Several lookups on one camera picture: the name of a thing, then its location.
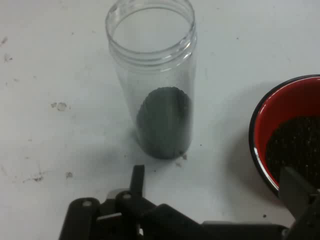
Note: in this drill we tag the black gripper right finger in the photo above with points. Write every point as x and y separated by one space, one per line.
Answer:
302 200

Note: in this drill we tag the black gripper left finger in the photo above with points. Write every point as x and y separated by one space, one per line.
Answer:
82 220

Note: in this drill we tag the black granules heap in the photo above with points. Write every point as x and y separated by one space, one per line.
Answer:
297 140
165 125

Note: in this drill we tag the clear plastic screw-top jar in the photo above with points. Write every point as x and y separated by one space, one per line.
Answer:
150 72

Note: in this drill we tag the red bowl black rim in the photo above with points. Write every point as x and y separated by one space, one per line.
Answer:
280 107

